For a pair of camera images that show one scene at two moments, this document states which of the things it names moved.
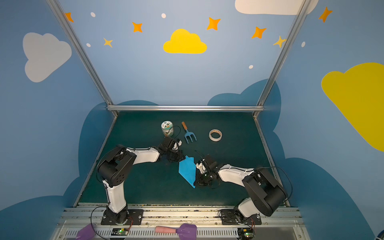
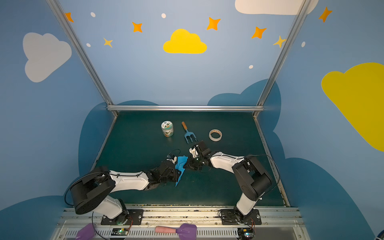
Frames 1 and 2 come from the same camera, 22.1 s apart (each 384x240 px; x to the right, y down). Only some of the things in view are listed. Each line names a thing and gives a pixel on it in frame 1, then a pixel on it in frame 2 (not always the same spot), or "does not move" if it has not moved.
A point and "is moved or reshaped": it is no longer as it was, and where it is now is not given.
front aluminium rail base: (282, 222) does not move
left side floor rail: (95, 162) does not move
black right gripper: (203, 176) to (195, 159)
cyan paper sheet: (187, 169) is moved or reshaped
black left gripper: (174, 154) to (173, 173)
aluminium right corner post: (280, 55) does not move
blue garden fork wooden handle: (188, 134) does not move
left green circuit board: (120, 231) does not move
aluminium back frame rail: (249, 108) does not move
